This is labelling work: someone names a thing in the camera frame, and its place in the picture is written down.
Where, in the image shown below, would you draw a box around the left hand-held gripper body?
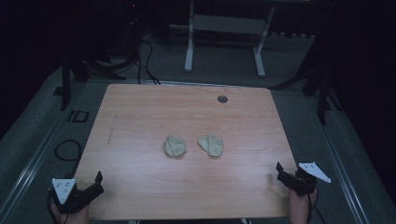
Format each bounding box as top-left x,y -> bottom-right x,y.
47,177 -> 92,215

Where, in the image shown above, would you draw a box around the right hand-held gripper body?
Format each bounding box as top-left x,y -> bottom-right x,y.
289,161 -> 332,197

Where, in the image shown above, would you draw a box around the beige sock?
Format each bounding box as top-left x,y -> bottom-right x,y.
197,133 -> 224,158
163,134 -> 188,158

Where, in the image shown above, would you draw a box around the person's left hand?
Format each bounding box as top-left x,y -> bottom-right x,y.
50,201 -> 92,224

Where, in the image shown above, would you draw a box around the person's right hand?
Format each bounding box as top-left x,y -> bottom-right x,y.
288,187 -> 318,224

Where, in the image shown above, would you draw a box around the black metal stand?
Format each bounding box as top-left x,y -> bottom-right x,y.
60,50 -> 127,112
269,59 -> 345,126

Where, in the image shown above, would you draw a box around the dark equipment with red light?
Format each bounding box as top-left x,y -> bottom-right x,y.
123,0 -> 145,63

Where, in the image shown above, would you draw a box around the right hand-held gripper black cable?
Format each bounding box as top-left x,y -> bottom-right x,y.
306,191 -> 327,224

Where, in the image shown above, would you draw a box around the metal floor rail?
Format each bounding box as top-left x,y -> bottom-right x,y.
306,94 -> 372,224
0,111 -> 74,220

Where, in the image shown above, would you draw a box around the black floor cables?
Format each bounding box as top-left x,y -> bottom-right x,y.
135,38 -> 162,86

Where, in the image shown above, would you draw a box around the white desk frame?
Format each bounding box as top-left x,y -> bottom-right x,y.
184,0 -> 276,78

